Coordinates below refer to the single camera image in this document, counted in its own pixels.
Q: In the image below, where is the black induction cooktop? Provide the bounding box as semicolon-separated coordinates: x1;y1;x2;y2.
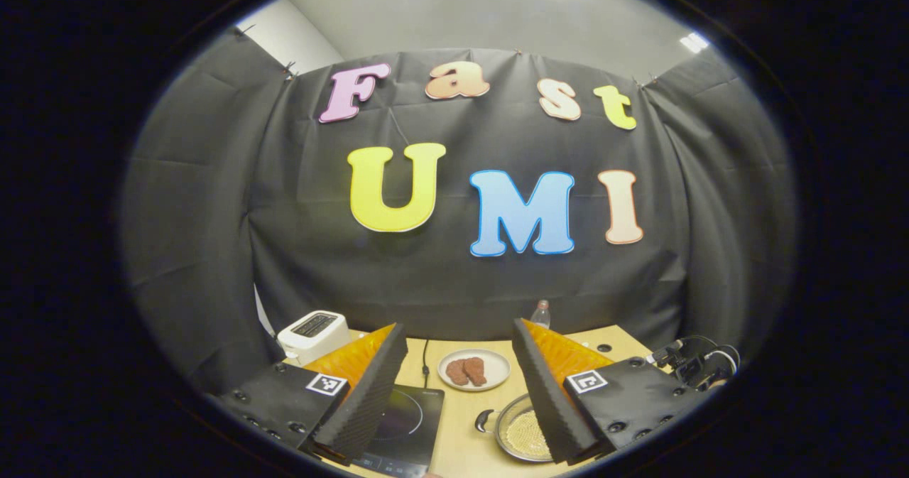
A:
352;384;446;476

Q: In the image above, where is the black backdrop cloth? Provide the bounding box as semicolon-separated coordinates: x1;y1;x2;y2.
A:
121;27;800;395

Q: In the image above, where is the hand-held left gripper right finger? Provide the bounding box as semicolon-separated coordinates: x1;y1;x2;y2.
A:
511;318;711;466

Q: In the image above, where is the white round plate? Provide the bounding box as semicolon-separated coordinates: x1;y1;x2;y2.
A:
437;349;511;392

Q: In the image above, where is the white toaster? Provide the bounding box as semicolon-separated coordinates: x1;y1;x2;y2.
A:
277;310;353;366

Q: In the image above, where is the pile of soybeans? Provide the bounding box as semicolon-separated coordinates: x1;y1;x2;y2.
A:
513;411;554;460

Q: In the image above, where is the steel pot with black handle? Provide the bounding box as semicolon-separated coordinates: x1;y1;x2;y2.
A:
474;393;556;463

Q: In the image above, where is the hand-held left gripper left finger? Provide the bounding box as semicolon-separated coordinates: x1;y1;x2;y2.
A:
212;323;409;466

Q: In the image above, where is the black device with cables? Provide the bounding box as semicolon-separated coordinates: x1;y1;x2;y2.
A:
645;335;741;392

